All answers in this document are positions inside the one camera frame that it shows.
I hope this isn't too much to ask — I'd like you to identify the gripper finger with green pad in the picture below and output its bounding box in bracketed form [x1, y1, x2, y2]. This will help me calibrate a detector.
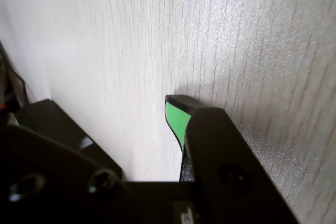
[164, 94, 204, 183]

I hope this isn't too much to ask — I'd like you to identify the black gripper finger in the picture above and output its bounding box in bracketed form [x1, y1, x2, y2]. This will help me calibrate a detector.
[183, 106, 301, 224]

